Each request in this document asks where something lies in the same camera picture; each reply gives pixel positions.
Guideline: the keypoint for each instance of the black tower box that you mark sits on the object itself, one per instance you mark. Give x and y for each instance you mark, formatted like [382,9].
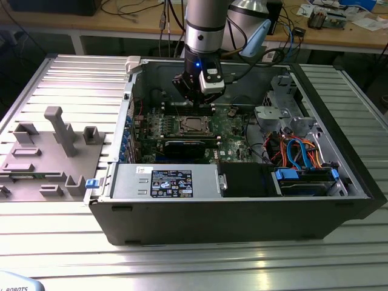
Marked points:
[276,12]

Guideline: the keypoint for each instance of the blue case clip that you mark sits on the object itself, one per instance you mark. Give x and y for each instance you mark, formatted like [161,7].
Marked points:
[91,184]

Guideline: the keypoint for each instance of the grey parts rack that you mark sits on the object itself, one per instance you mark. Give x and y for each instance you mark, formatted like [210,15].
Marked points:
[45,163]

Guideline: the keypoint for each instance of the grey metal drive cage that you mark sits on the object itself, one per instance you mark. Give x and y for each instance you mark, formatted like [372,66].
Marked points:
[282,83]

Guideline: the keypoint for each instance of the wooden workbench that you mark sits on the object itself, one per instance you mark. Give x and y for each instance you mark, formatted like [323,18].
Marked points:
[127,25]

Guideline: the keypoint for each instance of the black PC case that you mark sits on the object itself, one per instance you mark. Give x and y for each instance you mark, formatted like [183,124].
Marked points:
[212,221]

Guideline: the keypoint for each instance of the silver CPU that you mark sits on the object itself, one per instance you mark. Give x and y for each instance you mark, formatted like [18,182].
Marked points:
[195,124]

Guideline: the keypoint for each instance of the CPU socket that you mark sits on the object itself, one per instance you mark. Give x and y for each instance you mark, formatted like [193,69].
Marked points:
[182,125]

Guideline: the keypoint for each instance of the black RAM slot bank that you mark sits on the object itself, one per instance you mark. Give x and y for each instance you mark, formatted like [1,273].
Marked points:
[172,111]
[151,139]

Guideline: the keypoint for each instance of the green motherboard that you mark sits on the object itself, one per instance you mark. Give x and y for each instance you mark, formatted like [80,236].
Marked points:
[230,142]

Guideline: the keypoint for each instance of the grey case latch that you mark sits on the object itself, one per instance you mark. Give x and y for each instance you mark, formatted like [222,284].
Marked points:
[133,63]

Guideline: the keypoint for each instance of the grey metal drive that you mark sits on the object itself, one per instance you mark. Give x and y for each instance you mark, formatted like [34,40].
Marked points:
[336,21]

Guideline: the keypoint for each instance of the black graphics card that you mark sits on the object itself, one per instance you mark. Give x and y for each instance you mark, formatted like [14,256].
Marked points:
[185,150]

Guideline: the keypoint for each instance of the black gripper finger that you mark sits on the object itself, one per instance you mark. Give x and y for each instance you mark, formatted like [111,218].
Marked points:
[186,88]
[213,97]

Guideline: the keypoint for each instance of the grey power supply unit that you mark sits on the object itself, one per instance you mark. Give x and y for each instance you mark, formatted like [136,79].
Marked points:
[127,182]

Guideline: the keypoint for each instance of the brown copper heatsink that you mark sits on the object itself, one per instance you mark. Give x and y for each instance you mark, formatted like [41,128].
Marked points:
[316,19]

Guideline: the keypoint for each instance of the metal locking lever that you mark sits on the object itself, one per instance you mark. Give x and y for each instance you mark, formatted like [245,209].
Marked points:
[176,108]

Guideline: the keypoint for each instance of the black desktop box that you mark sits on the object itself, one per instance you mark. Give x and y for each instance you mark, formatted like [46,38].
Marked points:
[60,7]

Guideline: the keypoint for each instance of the white paper sheets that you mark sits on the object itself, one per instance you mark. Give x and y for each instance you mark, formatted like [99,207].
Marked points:
[369,23]

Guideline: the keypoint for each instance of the blue cardboard box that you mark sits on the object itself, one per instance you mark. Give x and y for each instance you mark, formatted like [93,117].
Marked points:
[357,3]

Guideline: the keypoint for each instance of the black power adapter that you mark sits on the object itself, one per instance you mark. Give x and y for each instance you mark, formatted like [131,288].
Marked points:
[299,31]

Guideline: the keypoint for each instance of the hard disk in blue carrier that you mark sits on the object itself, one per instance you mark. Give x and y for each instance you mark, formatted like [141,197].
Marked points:
[288,175]

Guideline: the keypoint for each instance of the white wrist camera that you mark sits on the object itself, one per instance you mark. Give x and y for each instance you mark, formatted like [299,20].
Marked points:
[212,86]

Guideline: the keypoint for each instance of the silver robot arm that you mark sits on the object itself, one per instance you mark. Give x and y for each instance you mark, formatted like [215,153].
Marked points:
[203,36]

